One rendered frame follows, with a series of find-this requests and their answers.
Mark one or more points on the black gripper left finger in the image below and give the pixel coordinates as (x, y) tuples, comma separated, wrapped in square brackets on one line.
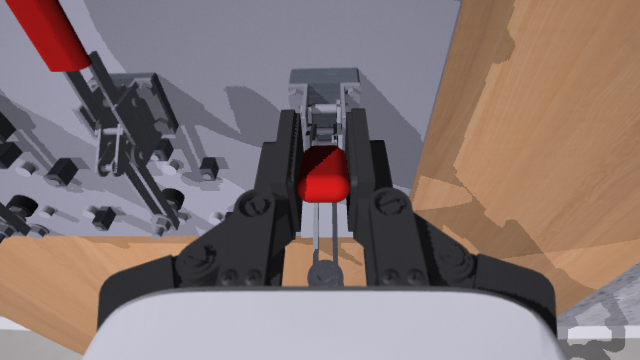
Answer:
[(243, 249)]

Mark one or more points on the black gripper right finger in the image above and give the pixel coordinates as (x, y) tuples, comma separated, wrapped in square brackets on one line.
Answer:
[(403, 249)]

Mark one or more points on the grey flat plate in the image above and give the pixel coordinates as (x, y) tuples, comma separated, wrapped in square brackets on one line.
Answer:
[(224, 66)]

